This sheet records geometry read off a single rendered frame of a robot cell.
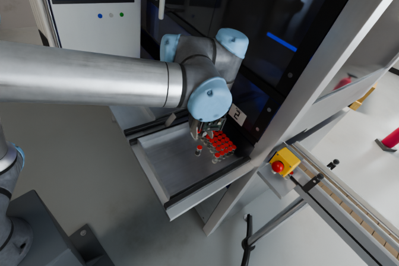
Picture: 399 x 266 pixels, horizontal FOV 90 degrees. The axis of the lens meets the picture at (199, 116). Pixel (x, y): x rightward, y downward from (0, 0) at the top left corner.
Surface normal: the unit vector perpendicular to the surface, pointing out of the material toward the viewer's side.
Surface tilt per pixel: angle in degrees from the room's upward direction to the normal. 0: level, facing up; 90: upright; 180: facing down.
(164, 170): 0
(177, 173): 0
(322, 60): 90
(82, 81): 61
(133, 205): 0
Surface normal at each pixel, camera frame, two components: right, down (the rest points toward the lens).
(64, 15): 0.69, 0.59
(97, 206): 0.21, -0.72
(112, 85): 0.37, 0.33
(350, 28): -0.80, 0.27
